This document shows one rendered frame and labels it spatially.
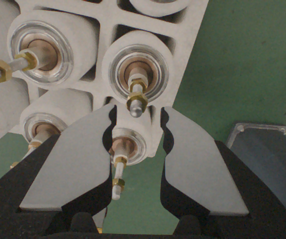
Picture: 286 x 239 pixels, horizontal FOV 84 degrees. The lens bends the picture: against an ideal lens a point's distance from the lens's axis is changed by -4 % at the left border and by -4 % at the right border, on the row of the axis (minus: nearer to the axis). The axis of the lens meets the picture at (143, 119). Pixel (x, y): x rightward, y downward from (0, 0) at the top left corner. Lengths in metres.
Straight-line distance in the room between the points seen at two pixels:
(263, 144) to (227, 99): 0.16
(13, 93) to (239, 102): 0.57
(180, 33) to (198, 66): 0.22
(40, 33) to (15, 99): 0.15
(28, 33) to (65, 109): 0.11
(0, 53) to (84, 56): 0.12
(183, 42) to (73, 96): 0.20
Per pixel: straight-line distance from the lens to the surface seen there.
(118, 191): 0.21
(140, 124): 0.26
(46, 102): 0.28
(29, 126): 0.30
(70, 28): 0.23
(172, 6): 0.21
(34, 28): 0.24
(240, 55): 0.53
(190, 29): 0.29
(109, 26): 0.28
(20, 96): 0.36
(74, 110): 0.28
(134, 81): 0.17
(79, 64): 0.23
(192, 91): 0.51
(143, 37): 0.21
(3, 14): 0.32
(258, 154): 0.55
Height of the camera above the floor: 0.46
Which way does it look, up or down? 59 degrees down
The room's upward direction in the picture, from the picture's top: 179 degrees clockwise
